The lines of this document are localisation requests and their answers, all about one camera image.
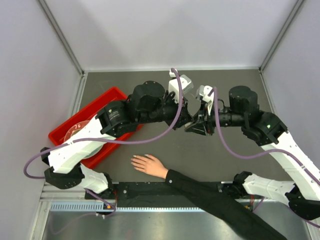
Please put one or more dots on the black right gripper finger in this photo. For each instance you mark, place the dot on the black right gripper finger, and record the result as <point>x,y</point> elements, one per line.
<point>198,118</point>
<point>196,129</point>

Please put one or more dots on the black sleeved forearm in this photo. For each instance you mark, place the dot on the black sleeved forearm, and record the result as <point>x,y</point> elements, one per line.
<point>244,222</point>

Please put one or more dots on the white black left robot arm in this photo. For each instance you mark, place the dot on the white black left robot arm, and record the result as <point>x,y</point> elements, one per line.
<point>149,103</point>

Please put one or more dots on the clear pink glass plate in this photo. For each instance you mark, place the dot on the clear pink glass plate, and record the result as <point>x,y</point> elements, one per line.
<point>74,130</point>

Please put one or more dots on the grey slotted cable duct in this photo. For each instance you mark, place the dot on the grey slotted cable duct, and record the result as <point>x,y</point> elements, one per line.
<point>95,206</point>

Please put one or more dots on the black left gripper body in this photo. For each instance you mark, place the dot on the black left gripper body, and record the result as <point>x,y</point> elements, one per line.
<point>184,103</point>

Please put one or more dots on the red plastic tray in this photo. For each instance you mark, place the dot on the red plastic tray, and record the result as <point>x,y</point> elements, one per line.
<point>57,136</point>

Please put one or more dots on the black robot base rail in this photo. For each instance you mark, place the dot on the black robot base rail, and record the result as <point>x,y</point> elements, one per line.
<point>160,195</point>

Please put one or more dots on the person's bare hand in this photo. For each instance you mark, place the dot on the person's bare hand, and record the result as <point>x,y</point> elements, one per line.
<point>149,165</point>

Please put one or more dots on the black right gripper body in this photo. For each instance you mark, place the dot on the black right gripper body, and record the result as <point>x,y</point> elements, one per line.
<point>209,121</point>

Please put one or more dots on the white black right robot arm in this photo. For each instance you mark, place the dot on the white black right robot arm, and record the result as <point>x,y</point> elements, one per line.
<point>302,193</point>

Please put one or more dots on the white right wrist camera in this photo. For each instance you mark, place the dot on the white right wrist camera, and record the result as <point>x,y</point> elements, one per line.
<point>205,93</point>

